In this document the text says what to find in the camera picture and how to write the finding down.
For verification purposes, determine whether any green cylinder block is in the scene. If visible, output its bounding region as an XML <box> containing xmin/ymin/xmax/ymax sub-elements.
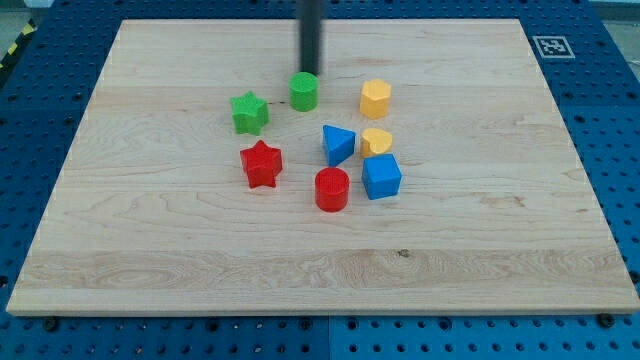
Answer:
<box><xmin>289</xmin><ymin>72</ymin><xmax>319</xmax><ymax>112</ymax></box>

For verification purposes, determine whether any yellow hexagon block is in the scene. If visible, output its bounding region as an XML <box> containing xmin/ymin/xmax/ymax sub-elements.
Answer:
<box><xmin>359</xmin><ymin>79</ymin><xmax>392</xmax><ymax>119</ymax></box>

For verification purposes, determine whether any red cylinder block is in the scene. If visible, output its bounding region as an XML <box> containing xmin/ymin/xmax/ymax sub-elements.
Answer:
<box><xmin>314</xmin><ymin>167</ymin><xmax>350</xmax><ymax>212</ymax></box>

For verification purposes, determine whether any blue triangle block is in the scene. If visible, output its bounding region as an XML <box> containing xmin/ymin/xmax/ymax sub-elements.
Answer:
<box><xmin>322</xmin><ymin>125</ymin><xmax>355</xmax><ymax>167</ymax></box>

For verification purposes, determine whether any red star block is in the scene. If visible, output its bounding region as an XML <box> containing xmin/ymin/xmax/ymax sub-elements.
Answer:
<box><xmin>240</xmin><ymin>140</ymin><xmax>283</xmax><ymax>188</ymax></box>

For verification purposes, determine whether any blue cube block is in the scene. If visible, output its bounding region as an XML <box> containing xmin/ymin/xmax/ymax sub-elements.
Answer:
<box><xmin>361</xmin><ymin>153</ymin><xmax>402</xmax><ymax>200</ymax></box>

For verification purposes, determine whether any yellow heart block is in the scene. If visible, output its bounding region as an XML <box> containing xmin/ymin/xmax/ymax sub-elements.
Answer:
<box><xmin>360</xmin><ymin>128</ymin><xmax>393</xmax><ymax>158</ymax></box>

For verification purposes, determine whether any green star block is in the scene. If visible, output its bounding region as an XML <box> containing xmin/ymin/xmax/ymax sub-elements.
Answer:
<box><xmin>230</xmin><ymin>91</ymin><xmax>269</xmax><ymax>136</ymax></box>

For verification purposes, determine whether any light wooden board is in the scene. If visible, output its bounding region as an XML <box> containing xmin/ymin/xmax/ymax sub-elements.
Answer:
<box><xmin>7</xmin><ymin>19</ymin><xmax>639</xmax><ymax>316</ymax></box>

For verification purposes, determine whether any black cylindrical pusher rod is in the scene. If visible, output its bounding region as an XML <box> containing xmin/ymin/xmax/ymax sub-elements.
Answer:
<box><xmin>297</xmin><ymin>0</ymin><xmax>323</xmax><ymax>75</ymax></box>

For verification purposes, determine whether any white fiducial marker tag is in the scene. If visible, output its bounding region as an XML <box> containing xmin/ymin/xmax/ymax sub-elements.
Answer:
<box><xmin>532</xmin><ymin>35</ymin><xmax>575</xmax><ymax>59</ymax></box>

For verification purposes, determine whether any black board stop bolt left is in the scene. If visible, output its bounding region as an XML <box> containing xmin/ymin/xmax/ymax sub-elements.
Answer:
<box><xmin>42</xmin><ymin>317</ymin><xmax>59</xmax><ymax>332</ymax></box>

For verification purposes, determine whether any black board stop bolt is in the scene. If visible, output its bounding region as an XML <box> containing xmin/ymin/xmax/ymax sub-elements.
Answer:
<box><xmin>597</xmin><ymin>313</ymin><xmax>616</xmax><ymax>329</ymax></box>
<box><xmin>42</xmin><ymin>317</ymin><xmax>59</xmax><ymax>332</ymax></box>

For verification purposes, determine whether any black board stop bolt right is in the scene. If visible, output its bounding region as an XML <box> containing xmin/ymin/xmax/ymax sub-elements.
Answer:
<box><xmin>597</xmin><ymin>313</ymin><xmax>616</xmax><ymax>329</ymax></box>

